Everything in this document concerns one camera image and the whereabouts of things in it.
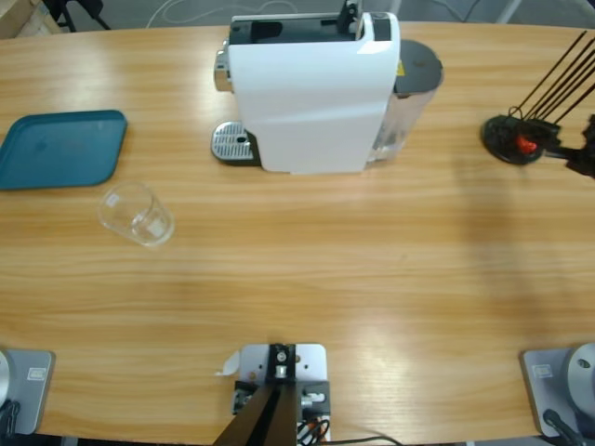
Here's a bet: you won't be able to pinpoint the white capsule coffee machine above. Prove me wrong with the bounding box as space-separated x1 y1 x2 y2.
214 0 402 177

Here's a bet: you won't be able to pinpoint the white mounting block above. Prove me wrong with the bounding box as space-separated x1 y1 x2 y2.
231 342 334 442

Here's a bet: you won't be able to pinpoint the black base cable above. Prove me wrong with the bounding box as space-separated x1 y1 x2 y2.
542 408 589 446
0 400 22 438

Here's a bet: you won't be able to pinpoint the white tape piece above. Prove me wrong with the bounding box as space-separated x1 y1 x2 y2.
213 350 242 378

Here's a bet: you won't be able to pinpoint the clear water tank black lid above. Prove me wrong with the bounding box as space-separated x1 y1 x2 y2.
366 39 445 164

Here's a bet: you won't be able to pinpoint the white floor cable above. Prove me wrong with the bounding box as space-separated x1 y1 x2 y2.
147 0 301 27

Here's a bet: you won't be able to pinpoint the beige wooden crate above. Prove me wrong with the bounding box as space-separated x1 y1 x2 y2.
0 0 61 41

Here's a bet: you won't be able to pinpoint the black capsule holder with rods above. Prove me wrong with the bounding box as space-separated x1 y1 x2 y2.
481 30 595 166

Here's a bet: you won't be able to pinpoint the white metal leg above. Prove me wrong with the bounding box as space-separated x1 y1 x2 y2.
499 0 522 24

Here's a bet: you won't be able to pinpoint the clear glass cup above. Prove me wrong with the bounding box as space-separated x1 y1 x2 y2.
96 180 177 251

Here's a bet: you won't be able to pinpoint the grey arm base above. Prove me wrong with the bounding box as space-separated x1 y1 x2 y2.
0 348 56 437
519 342 595 439

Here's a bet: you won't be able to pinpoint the metal drip tray grate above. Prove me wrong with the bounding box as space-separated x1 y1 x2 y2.
211 121 261 167

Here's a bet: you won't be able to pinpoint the thin black cable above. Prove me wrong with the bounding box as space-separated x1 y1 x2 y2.
324 434 403 446

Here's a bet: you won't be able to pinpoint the black chair legs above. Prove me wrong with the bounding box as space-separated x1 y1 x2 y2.
44 0 112 33

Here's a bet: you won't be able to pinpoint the teal plastic tray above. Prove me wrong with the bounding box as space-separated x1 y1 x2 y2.
0 109 129 191

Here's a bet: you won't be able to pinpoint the orange wire bundle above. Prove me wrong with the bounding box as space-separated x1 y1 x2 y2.
297 414 332 445

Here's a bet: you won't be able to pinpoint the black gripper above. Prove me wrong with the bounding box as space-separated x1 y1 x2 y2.
527 113 595 180

